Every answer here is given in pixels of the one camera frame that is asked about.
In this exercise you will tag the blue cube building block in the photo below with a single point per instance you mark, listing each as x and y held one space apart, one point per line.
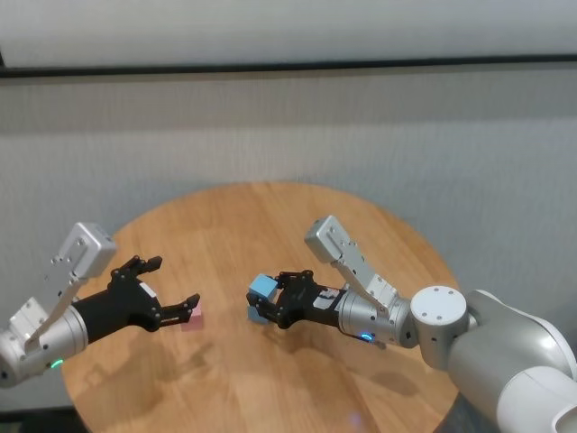
262 286
254 316

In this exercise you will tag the black wall rail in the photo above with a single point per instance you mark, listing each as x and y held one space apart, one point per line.
288 66

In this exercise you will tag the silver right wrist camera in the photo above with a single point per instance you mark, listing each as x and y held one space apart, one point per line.
329 239

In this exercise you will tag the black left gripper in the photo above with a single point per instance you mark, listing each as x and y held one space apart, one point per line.
117 309

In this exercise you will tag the pink cube building block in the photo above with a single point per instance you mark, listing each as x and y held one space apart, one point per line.
195 321

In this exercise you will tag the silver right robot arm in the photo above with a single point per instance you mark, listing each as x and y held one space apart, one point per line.
451 325

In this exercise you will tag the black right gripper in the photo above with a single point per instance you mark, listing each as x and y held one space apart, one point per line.
302 300

